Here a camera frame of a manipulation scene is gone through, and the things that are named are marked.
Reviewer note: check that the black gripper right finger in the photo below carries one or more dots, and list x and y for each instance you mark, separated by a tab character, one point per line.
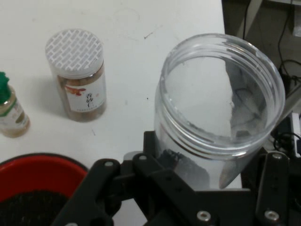
275	179

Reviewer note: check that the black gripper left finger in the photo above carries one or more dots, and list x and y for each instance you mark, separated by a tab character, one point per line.
164	179

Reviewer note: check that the clear plastic jar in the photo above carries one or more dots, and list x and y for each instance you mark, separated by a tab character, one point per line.
162	117

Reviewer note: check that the red bowl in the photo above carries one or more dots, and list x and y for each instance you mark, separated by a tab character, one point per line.
35	171

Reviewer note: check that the black seeds heap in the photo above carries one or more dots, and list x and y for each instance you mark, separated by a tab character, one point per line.
28	207

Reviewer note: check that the brown-filled jar patterned white lid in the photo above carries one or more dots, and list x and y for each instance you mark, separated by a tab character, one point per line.
75	54

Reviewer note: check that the small green-capped spice bottle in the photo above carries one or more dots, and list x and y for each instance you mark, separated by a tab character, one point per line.
11	117

